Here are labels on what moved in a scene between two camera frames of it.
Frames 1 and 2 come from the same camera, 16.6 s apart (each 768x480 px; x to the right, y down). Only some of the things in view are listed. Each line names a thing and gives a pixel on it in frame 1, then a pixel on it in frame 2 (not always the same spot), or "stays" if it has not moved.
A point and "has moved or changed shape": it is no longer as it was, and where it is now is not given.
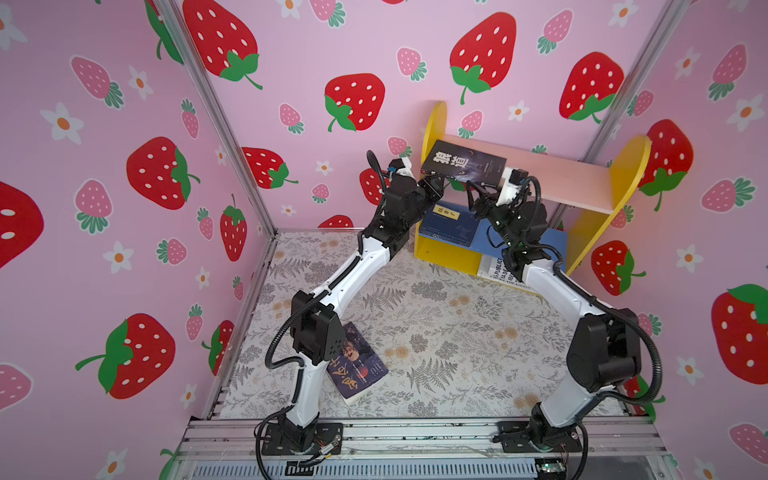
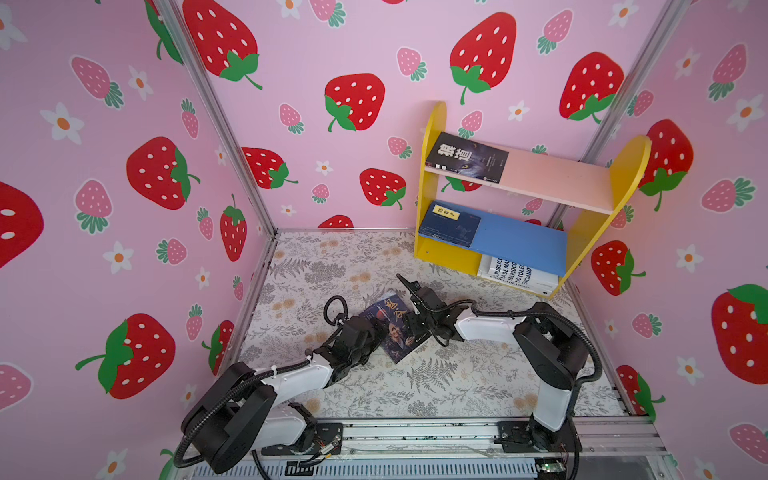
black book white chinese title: [465, 164] has moved or changed shape
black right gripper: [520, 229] to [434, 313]
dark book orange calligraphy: [356, 367] to [399, 340]
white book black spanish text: [494, 268] stays
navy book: [451, 222] stays
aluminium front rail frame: [624, 449] stays
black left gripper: [426, 191] to [375, 338]
